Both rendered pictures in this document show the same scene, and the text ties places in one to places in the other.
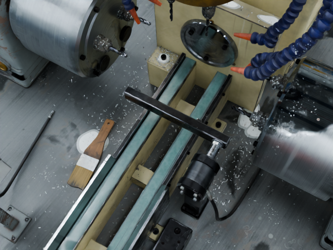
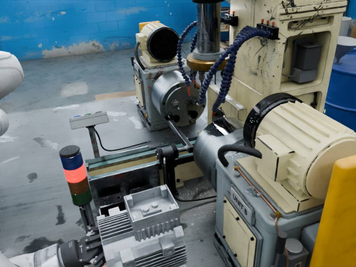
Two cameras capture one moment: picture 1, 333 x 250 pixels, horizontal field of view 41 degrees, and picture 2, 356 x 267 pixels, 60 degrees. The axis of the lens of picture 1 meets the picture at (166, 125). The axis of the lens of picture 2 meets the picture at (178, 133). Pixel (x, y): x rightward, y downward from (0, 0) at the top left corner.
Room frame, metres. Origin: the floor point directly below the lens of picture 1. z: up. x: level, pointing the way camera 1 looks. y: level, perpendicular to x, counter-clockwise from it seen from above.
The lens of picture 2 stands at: (-0.46, -0.74, 1.69)
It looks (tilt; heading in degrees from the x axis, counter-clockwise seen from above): 30 degrees down; 39
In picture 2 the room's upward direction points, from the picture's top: 3 degrees counter-clockwise
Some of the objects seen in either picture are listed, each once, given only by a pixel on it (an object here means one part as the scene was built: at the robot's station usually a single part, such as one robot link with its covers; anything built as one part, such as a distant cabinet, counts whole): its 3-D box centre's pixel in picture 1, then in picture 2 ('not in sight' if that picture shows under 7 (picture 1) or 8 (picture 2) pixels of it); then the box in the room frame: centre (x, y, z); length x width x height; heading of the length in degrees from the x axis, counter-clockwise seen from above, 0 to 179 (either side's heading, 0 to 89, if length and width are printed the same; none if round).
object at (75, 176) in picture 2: not in sight; (74, 170); (-0.07, -0.01, 1.14); 0.06 x 0.06 x 0.04
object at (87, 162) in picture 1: (93, 152); not in sight; (0.45, 0.19, 0.80); 0.21 x 0.05 x 0.01; 154
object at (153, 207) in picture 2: not in sight; (151, 212); (-0.05, -0.30, 1.11); 0.12 x 0.11 x 0.07; 148
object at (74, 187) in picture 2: not in sight; (78, 182); (-0.07, -0.01, 1.10); 0.06 x 0.06 x 0.04
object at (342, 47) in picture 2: not in sight; (340, 54); (2.25, -0.25, 0.93); 0.25 x 0.24 x 0.25; 141
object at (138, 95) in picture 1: (175, 117); (179, 135); (0.44, -0.02, 1.01); 0.26 x 0.04 x 0.03; 57
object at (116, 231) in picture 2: not in sight; (141, 241); (-0.08, -0.28, 1.02); 0.20 x 0.19 x 0.19; 148
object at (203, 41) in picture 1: (207, 45); (219, 123); (0.62, -0.11, 1.02); 0.15 x 0.02 x 0.15; 57
